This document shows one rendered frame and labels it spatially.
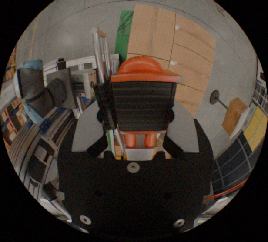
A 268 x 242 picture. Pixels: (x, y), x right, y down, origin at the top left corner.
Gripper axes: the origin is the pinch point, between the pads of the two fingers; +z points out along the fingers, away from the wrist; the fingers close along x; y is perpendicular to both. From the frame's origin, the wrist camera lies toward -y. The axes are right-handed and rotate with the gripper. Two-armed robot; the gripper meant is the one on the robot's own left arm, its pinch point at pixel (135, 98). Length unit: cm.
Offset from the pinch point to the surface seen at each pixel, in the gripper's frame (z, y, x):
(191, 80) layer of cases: 71, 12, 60
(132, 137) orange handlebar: -0.7, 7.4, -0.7
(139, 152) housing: -1.4, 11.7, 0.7
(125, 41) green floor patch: 125, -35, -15
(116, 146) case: 31, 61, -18
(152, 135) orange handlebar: -0.8, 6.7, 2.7
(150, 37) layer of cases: 71, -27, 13
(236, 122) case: 31, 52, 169
